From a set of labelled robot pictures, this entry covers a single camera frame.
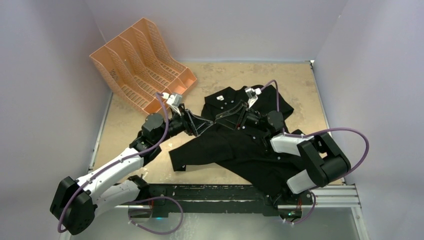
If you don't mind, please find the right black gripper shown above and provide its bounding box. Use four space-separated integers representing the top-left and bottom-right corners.
215 99 270 132

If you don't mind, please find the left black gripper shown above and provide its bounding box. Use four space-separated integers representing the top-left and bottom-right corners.
155 105 212 145

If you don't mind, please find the black button shirt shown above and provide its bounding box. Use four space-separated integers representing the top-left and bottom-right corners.
168 85 305 197

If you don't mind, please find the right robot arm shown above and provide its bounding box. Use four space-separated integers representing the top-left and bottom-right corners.
215 101 351 204

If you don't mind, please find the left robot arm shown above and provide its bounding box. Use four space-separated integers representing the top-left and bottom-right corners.
49 107 214 235

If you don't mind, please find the orange plastic file organizer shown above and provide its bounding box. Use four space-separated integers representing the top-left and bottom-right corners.
89 18 198 115

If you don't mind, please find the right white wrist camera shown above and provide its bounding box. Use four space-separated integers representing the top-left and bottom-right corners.
244 87 262 109

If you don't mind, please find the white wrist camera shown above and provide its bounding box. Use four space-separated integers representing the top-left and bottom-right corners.
162 92 183 116
244 87 262 109

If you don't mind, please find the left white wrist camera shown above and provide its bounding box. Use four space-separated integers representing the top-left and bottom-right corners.
162 92 183 116

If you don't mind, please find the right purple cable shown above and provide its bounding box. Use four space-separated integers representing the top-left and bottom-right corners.
259 79 371 226

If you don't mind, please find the purple cable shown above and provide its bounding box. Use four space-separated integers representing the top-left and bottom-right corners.
259 79 371 226
56 92 185 236

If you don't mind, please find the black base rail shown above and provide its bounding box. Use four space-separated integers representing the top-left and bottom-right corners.
122 183 314 218

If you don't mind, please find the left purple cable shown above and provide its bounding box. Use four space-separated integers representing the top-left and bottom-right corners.
56 92 185 236

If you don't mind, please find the aluminium frame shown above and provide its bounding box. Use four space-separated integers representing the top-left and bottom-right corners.
62 184 369 240

